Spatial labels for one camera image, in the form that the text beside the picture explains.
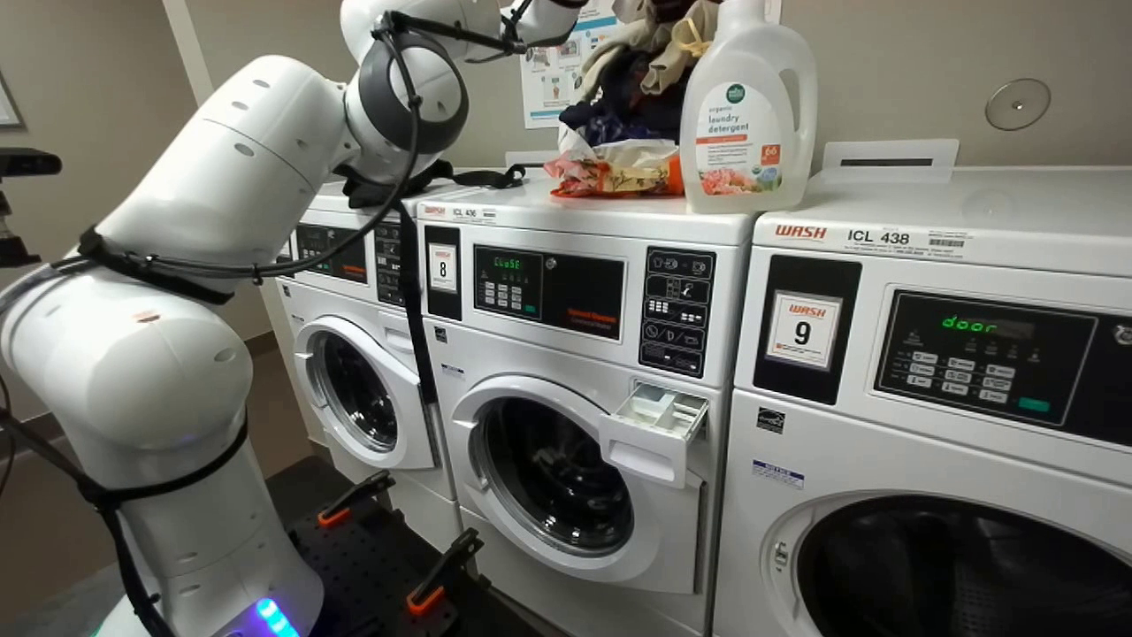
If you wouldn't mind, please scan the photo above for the black camera stand device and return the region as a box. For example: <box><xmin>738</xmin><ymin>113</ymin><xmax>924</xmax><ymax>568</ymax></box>
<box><xmin>0</xmin><ymin>146</ymin><xmax>66</xmax><ymax>273</ymax></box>

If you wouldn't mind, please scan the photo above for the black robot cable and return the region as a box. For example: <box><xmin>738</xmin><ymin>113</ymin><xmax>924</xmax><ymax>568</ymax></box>
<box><xmin>0</xmin><ymin>5</ymin><xmax>535</xmax><ymax>637</ymax></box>

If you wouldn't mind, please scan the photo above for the white sign holder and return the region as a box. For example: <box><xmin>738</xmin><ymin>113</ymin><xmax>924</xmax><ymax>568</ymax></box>
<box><xmin>818</xmin><ymin>136</ymin><xmax>963</xmax><ymax>187</ymax></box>

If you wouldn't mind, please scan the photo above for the thin black pole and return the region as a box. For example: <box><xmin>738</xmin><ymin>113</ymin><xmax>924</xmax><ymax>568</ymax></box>
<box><xmin>394</xmin><ymin>204</ymin><xmax>474</xmax><ymax>540</ymax></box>

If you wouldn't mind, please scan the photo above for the white jacket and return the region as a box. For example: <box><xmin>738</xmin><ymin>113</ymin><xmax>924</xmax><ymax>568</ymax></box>
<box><xmin>570</xmin><ymin>0</ymin><xmax>724</xmax><ymax>107</ymax></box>

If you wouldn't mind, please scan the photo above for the navy garment with orange stripes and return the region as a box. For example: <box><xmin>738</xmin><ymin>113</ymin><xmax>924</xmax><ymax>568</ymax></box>
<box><xmin>554</xmin><ymin>83</ymin><xmax>690</xmax><ymax>151</ymax></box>

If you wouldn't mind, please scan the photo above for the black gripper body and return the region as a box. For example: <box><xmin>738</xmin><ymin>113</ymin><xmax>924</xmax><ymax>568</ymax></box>
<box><xmin>640</xmin><ymin>0</ymin><xmax>712</xmax><ymax>26</ymax></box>

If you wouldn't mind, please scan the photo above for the framed wall picture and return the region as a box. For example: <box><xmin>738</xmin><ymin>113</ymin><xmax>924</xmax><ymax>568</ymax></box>
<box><xmin>0</xmin><ymin>72</ymin><xmax>29</xmax><ymax>138</ymax></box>

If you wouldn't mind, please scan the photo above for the white washer numbered nine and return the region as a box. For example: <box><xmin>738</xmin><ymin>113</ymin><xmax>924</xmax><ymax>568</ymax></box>
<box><xmin>712</xmin><ymin>162</ymin><xmax>1132</xmax><ymax>637</ymax></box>

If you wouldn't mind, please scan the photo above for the white laundry detergent bottle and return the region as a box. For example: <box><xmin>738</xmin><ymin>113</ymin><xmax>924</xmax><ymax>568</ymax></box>
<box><xmin>675</xmin><ymin>0</ymin><xmax>824</xmax><ymax>216</ymax></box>

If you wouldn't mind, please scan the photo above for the orange handled black clamp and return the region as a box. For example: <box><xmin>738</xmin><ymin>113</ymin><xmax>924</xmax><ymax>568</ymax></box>
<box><xmin>312</xmin><ymin>468</ymin><xmax>398</xmax><ymax>535</ymax></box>
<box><xmin>398</xmin><ymin>523</ymin><xmax>489</xmax><ymax>619</ymax></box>

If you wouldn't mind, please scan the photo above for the round wall plate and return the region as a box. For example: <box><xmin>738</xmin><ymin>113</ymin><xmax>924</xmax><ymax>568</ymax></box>
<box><xmin>978</xmin><ymin>73</ymin><xmax>1053</xmax><ymax>136</ymax></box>

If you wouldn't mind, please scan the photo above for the white washer with open drawer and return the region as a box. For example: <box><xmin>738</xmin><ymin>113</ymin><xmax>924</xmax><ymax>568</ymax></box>
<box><xmin>403</xmin><ymin>171</ymin><xmax>761</xmax><ymax>637</ymax></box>

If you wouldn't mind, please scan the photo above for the black base platform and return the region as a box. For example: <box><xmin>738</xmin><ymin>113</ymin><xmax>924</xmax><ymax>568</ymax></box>
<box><xmin>262</xmin><ymin>454</ymin><xmax>548</xmax><ymax>637</ymax></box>

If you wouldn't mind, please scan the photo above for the floral orange white garment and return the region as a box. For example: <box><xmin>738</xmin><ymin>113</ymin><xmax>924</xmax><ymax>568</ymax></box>
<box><xmin>542</xmin><ymin>136</ymin><xmax>690</xmax><ymax>203</ymax></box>

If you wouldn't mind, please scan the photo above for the small white washing machine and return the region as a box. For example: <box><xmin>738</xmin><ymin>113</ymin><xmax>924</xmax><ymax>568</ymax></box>
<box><xmin>259</xmin><ymin>175</ymin><xmax>468</xmax><ymax>552</ymax></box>

